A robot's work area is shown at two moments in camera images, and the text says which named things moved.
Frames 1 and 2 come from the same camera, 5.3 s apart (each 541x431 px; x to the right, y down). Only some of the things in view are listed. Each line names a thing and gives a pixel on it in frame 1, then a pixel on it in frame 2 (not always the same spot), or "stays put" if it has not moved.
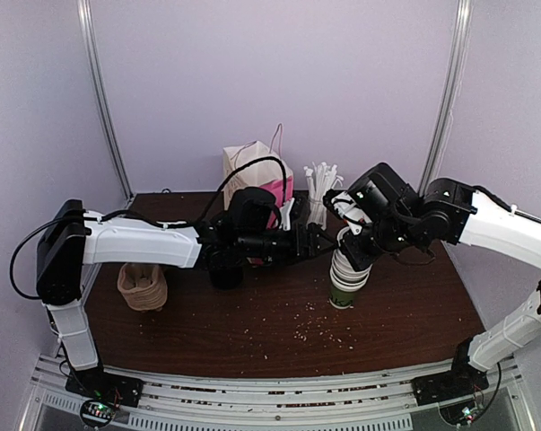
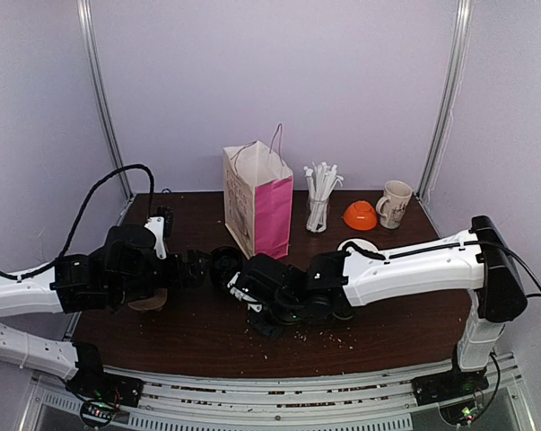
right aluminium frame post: [452, 92] stays put
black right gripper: [353, 245] to [241, 282]
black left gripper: [312, 251] to [195, 276]
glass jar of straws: [321, 179] stays put
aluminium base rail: [283, 403] stays put
